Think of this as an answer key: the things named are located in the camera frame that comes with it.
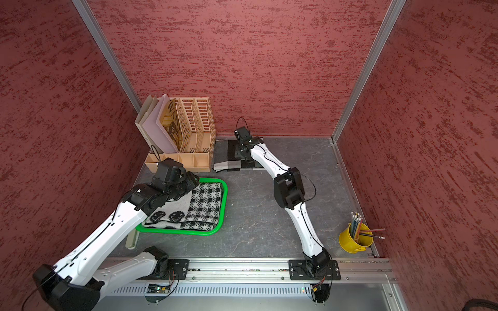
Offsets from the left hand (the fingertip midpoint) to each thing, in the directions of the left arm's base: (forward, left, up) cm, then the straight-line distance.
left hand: (195, 184), depth 76 cm
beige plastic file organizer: (+47, +14, -19) cm, 52 cm away
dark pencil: (-16, -70, -10) cm, 73 cm away
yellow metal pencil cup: (-20, -60, -10) cm, 64 cm away
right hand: (+25, -17, -12) cm, 32 cm away
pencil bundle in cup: (-14, -63, -5) cm, 65 cm away
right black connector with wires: (-34, -49, -19) cm, 62 cm away
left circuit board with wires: (-33, +13, -21) cm, 42 cm away
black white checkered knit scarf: (-6, 0, -13) cm, 14 cm away
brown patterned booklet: (+37, +21, 0) cm, 42 cm away
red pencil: (-15, -70, -6) cm, 71 cm away
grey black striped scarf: (+27, -7, -18) cm, 33 cm away
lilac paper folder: (+29, +26, +1) cm, 38 cm away
